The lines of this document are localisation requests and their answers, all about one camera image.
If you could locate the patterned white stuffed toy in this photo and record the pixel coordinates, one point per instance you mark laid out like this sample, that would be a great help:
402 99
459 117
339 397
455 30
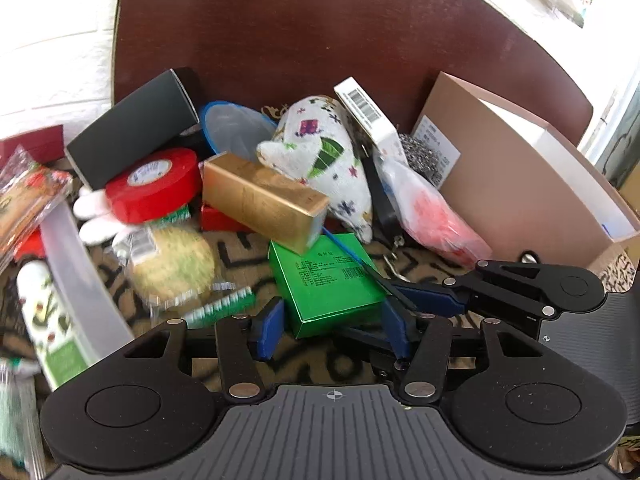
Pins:
325 160

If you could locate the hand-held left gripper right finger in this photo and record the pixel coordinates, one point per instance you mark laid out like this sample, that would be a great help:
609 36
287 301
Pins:
400 332

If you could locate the thin blue stick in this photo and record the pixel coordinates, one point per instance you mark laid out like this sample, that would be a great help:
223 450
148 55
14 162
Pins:
345 250

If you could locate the green bristle brush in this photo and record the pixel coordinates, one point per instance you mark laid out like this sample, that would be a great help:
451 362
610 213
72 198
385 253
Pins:
220 305

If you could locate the green cardboard box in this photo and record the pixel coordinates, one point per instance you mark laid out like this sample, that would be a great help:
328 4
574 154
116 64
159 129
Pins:
320 285

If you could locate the steel wool scrubber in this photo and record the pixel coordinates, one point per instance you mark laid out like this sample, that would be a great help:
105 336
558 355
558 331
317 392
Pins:
425 157

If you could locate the small red box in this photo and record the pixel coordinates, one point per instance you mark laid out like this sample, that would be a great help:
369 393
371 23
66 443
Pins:
217 217

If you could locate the black box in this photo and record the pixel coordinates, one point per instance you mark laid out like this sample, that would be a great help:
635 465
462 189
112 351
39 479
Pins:
130 125

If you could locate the round yellow sponge packet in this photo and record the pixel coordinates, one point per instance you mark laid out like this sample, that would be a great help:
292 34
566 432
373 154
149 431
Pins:
170 260

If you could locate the tan cardboard container box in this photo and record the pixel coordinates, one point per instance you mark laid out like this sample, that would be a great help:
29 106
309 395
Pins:
500 200

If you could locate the red tape roll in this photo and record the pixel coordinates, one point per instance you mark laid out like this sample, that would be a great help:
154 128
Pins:
170 185

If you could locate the blue-rimmed clear lid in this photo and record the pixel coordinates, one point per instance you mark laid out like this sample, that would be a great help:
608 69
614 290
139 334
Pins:
235 125

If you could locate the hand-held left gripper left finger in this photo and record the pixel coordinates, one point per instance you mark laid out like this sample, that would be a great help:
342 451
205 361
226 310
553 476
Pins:
267 332

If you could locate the dark brown wooden board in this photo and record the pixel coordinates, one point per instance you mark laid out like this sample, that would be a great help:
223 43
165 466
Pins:
325 35

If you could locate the green clear packet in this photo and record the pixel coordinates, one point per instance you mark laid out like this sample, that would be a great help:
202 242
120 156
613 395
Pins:
15 410

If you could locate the white flower-shaped item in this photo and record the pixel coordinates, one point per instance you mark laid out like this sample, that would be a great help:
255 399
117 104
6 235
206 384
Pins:
95 205

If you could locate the dark red box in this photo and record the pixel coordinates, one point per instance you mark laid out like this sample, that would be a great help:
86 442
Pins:
35 142

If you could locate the white barcode box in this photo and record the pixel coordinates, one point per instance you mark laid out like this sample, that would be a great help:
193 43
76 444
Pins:
372 120

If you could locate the white tube green label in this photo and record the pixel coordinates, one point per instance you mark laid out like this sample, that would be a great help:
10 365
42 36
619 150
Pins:
50 320

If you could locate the gold box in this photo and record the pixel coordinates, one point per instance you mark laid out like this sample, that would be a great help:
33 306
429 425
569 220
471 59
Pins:
255 195

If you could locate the clear snack packet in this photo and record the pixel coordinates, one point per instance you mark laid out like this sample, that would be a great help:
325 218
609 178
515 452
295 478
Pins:
25 205

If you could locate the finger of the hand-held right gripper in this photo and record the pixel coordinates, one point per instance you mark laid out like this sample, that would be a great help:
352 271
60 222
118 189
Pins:
430 296
367 335

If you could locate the pink item in plastic bag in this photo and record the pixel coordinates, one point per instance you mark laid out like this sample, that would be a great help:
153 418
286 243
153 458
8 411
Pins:
430 215

